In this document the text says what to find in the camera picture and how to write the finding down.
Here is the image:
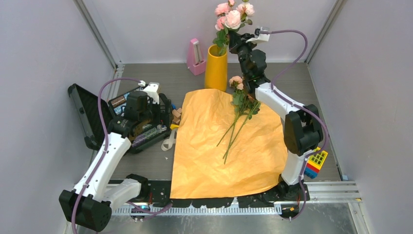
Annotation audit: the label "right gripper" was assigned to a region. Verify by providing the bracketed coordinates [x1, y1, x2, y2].
[228, 31, 258, 78]

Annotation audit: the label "cream ribbon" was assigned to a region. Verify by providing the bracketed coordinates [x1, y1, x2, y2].
[161, 128, 178, 151]

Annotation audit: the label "pink flower stem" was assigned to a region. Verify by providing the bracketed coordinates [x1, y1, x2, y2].
[213, 0, 235, 56]
[225, 0, 255, 43]

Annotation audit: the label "pink flower bouquet orange wrap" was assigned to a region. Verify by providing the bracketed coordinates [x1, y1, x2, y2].
[217, 76, 261, 164]

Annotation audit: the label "orange yellow wrapping paper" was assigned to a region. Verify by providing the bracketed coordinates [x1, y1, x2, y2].
[170, 89, 287, 199]

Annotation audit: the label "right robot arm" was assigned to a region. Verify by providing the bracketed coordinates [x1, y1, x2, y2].
[229, 29, 328, 200]

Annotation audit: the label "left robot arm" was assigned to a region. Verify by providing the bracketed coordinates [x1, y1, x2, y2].
[59, 90, 172, 233]

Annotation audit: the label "yellow vase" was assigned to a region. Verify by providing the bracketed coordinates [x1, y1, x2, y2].
[204, 44, 227, 92]

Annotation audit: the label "wooden blocks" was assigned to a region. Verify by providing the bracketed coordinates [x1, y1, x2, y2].
[172, 108, 182, 125]

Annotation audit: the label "pink metronome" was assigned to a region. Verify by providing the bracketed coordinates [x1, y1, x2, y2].
[187, 38, 206, 76]

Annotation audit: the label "black open case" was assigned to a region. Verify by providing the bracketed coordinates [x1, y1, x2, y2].
[68, 83, 171, 154]

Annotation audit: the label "colourful toy brick stack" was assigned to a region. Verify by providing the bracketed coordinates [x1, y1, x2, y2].
[304, 150, 328, 179]

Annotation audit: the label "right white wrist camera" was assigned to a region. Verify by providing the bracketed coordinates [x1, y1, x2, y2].
[246, 27, 271, 44]

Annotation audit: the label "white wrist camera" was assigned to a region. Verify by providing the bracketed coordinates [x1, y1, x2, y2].
[246, 27, 271, 44]
[138, 81, 160, 104]

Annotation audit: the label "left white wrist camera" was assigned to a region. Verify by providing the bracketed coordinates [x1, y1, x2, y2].
[138, 81, 160, 104]

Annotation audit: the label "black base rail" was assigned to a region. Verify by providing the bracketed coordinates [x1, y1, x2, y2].
[132, 180, 304, 208]

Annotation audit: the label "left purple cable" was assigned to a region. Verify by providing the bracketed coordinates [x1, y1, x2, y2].
[71, 77, 173, 234]

